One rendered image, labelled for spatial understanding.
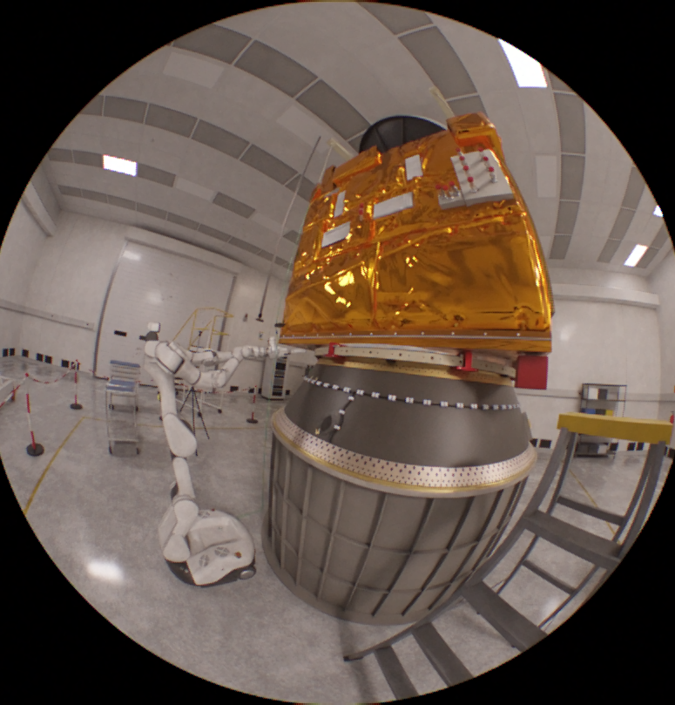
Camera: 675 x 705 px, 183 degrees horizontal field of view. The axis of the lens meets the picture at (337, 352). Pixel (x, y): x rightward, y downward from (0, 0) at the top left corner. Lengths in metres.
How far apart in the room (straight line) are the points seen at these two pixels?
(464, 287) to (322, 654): 2.09
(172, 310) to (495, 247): 8.13
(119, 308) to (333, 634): 8.51
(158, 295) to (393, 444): 7.99
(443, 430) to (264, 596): 1.57
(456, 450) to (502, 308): 0.62
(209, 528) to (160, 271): 7.76
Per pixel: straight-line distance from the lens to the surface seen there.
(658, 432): 0.73
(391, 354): 1.03
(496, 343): 0.98
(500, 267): 1.06
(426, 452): 0.92
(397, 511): 0.97
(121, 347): 8.19
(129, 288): 8.35
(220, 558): 1.53
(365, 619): 1.73
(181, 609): 1.77
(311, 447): 1.04
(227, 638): 1.65
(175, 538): 1.51
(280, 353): 1.31
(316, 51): 3.77
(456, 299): 1.01
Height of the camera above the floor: 1.58
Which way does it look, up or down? 5 degrees up
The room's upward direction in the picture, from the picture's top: 8 degrees clockwise
